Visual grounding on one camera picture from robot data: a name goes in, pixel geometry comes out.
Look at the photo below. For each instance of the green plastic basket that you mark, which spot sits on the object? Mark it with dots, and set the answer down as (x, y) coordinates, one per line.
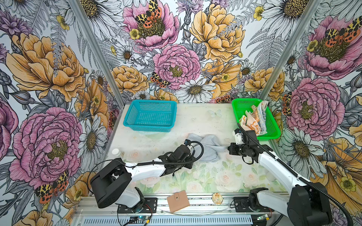
(240, 105)

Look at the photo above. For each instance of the orange patterned white towel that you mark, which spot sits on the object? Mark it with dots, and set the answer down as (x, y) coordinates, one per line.
(249, 121)

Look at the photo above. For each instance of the brown leather wallet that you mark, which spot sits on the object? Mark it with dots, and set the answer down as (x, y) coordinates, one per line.
(178, 201)

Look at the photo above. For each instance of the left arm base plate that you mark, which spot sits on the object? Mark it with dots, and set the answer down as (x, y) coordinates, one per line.
(148, 205)

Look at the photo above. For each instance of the teal plastic basket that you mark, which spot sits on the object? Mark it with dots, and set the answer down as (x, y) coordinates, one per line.
(151, 115)

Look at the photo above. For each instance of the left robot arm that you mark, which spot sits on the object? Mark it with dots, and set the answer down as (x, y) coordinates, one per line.
(112, 184)

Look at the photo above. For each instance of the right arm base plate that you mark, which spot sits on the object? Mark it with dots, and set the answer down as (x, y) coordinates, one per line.
(245, 204)

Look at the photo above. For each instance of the aluminium front rail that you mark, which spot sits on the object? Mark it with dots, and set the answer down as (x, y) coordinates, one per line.
(202, 211)

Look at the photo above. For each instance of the striped grey patterned towel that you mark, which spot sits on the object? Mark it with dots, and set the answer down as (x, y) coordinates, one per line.
(261, 112)

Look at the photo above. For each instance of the small white bottle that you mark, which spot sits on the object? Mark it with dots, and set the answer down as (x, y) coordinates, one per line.
(116, 152)

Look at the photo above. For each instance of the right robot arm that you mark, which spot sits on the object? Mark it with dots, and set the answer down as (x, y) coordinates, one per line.
(307, 204)

